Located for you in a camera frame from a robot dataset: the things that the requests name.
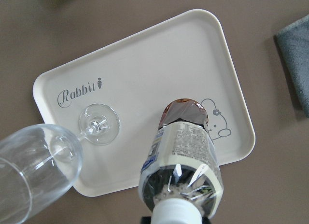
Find clear wine glass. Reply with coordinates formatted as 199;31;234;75
0;104;120;224

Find grey folded cloth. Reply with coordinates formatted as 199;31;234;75
275;15;309;117

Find cream serving tray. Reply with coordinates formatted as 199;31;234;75
33;9;255;197

